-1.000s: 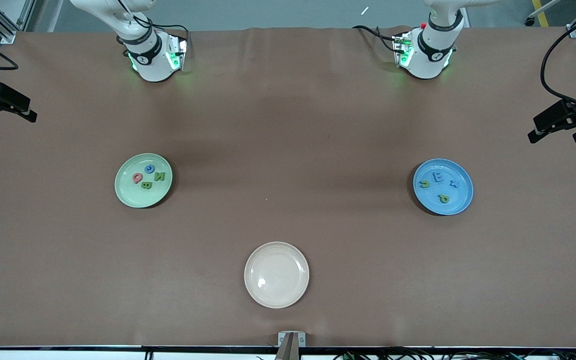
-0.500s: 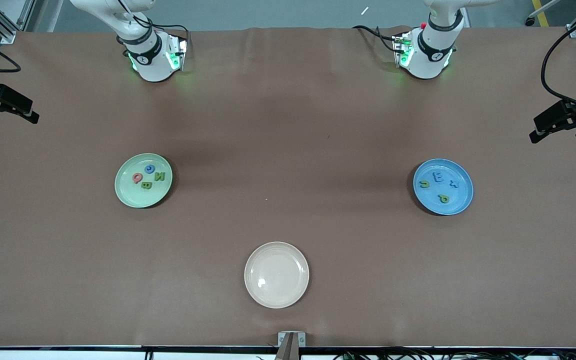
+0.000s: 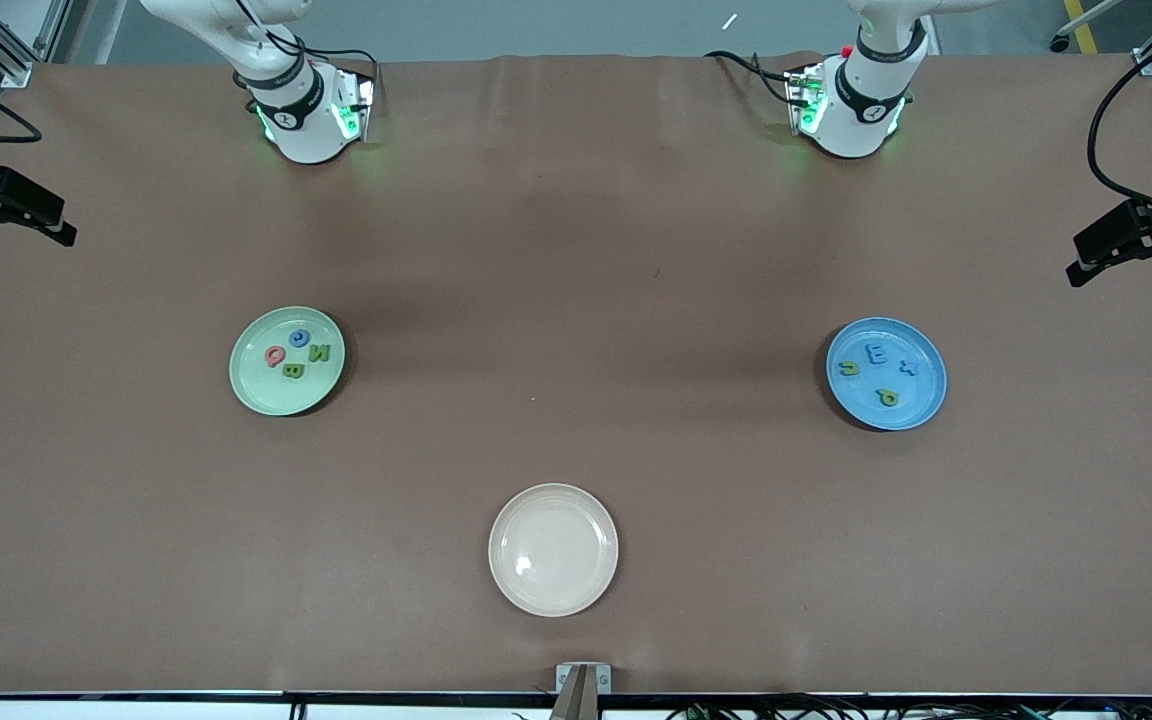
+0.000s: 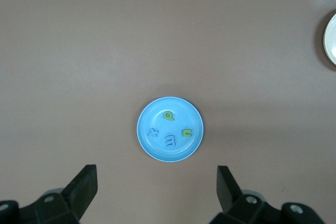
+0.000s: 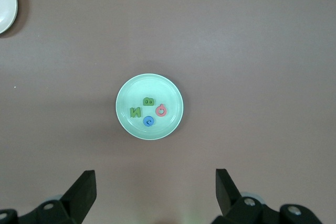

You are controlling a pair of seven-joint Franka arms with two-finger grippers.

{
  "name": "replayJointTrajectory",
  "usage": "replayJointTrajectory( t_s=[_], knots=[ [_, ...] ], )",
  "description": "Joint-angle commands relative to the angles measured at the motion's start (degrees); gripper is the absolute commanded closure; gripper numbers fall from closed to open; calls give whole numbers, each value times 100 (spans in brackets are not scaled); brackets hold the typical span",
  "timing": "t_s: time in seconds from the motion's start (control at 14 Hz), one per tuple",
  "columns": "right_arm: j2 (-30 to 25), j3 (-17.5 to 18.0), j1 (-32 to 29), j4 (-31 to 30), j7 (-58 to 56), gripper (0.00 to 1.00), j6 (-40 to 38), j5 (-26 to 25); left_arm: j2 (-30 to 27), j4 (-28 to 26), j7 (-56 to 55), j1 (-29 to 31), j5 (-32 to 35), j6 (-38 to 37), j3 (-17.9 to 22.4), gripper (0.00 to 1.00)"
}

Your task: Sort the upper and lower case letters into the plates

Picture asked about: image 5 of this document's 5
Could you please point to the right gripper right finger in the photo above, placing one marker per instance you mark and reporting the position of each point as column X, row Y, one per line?
column 225, row 192

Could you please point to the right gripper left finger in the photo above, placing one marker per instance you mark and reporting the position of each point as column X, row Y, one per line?
column 84, row 195

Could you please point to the blue foam letter G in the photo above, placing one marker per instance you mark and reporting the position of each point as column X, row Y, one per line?
column 145, row 122

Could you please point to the green foam capital N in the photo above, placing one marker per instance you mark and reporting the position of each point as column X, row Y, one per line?
column 135, row 113

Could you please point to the red foam letter Q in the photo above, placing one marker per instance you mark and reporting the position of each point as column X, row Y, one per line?
column 157, row 111

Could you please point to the green foam letter B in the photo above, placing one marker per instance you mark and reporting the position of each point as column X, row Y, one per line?
column 148, row 104

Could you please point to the light green plate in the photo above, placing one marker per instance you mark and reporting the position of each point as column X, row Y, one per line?
column 168, row 95

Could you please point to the cream plate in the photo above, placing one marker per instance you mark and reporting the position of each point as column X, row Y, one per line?
column 6, row 3

